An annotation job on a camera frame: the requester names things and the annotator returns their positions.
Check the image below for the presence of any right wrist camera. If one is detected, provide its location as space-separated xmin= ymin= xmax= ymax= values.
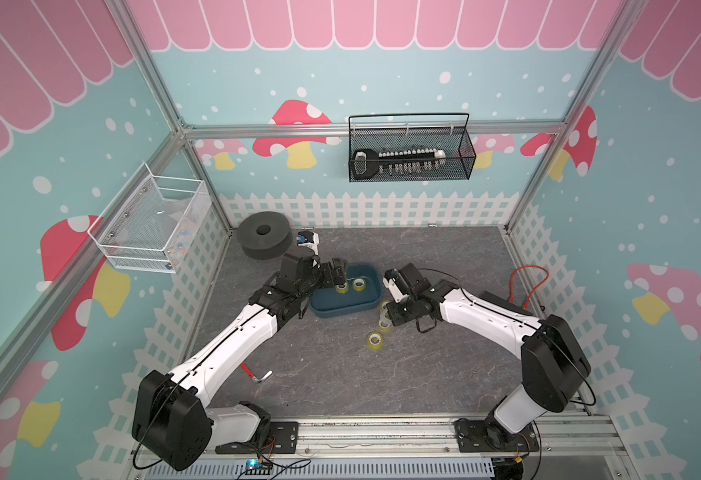
xmin=384 ymin=269 xmax=409 ymax=303

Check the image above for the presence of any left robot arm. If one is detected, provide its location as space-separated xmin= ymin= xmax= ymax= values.
xmin=132 ymin=247 xmax=346 ymax=471

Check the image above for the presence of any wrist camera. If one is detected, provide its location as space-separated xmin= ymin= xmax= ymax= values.
xmin=296 ymin=230 xmax=320 ymax=255
xmin=384 ymin=269 xmax=409 ymax=303

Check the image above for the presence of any red handled hex key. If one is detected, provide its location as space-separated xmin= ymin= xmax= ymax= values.
xmin=240 ymin=363 xmax=274 ymax=383

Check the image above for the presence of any red cable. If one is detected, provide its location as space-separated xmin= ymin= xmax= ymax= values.
xmin=509 ymin=265 xmax=551 ymax=312

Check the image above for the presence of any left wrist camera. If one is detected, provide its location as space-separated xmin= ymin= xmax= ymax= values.
xmin=296 ymin=230 xmax=320 ymax=255

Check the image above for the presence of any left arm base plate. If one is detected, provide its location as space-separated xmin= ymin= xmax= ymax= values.
xmin=214 ymin=421 xmax=300 ymax=455

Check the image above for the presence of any dark grey filament spool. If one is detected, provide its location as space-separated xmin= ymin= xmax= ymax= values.
xmin=236 ymin=211 xmax=292 ymax=260

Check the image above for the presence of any black wire mesh basket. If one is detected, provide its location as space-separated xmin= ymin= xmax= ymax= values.
xmin=348 ymin=113 xmax=477 ymax=182

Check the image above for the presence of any green circuit board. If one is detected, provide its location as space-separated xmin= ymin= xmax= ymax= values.
xmin=246 ymin=459 xmax=276 ymax=476

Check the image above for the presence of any black socket holder tool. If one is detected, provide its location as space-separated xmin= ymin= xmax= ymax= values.
xmin=348 ymin=148 xmax=447 ymax=181

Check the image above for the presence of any white wire mesh basket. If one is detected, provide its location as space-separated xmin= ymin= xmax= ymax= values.
xmin=88 ymin=164 xmax=212 ymax=274

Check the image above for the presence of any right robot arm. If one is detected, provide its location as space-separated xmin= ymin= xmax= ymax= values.
xmin=384 ymin=263 xmax=592 ymax=448

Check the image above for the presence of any teal plastic storage box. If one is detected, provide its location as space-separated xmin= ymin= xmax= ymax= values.
xmin=310 ymin=263 xmax=383 ymax=319

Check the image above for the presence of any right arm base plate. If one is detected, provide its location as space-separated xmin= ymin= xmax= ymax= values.
xmin=453 ymin=418 xmax=541 ymax=456

